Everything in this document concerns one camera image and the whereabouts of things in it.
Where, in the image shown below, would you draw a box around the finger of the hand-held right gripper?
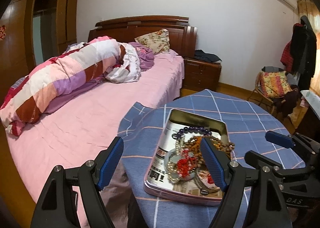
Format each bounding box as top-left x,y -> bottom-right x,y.
265,130 -> 320,168
244,150 -> 320,210

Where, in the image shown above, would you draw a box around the grey garment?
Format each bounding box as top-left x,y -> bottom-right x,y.
262,66 -> 285,73

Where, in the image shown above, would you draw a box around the dark purple bead bracelet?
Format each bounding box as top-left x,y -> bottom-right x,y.
176,126 -> 213,141

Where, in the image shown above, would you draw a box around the brown wooden bead necklace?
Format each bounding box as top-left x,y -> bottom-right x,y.
184,135 -> 235,162

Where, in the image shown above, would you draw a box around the rattan chair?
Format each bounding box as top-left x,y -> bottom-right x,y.
247,66 -> 299,118

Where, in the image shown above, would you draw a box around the white patterned cloth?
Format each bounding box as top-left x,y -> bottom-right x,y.
300,90 -> 320,121

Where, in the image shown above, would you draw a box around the dark wooden desk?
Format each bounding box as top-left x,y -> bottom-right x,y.
295,103 -> 320,138

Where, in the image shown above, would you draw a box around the pearl necklace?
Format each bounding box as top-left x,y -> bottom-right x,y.
167,136 -> 187,183

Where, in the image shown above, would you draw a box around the wooden bed with pink sheet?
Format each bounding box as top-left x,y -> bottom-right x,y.
0,15 -> 198,228

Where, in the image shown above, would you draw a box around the colourful floral cushion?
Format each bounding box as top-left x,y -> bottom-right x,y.
260,70 -> 292,98

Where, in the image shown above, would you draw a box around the black coat with red collar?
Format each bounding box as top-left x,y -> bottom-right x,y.
290,23 -> 304,73

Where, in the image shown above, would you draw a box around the purple crumpled clothes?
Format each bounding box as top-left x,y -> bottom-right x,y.
129,41 -> 155,71

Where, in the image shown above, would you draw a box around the wooden nightstand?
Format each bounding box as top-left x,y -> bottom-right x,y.
182,56 -> 222,91

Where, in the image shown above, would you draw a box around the pink patchwork quilt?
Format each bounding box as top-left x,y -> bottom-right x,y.
0,36 -> 125,136

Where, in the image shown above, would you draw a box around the dark maroon garment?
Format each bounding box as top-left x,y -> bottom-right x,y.
274,88 -> 300,118

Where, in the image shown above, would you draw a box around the pink tin box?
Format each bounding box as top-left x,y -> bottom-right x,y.
143,108 -> 235,206

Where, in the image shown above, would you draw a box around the black hooded coat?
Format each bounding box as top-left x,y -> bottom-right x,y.
296,15 -> 317,91

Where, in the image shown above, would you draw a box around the blue plaid tablecloth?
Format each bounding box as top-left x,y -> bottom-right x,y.
117,89 -> 307,228

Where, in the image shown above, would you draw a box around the red padded jacket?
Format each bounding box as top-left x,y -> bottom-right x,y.
280,41 -> 293,68

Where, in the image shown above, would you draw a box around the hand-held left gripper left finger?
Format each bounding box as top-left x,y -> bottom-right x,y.
32,136 -> 125,228

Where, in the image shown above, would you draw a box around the pale jade bangle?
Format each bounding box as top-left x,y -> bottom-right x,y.
164,149 -> 200,181

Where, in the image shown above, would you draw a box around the red coral bead bracelet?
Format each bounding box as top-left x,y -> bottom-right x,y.
175,149 -> 198,178

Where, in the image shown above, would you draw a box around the white floral cloth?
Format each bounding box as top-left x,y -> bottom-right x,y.
104,43 -> 142,84

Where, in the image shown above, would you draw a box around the dark folded clothes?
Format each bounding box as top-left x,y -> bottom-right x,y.
194,49 -> 222,63

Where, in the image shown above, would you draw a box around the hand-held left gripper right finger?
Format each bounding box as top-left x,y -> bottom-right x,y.
200,136 -> 293,228

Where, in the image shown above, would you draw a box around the wooden wardrobe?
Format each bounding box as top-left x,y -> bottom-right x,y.
0,0 -> 82,108

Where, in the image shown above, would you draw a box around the printed paper sheet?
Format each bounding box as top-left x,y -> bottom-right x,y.
147,120 -> 225,198

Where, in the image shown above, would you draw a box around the floral pillow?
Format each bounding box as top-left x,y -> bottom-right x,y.
134,29 -> 171,55

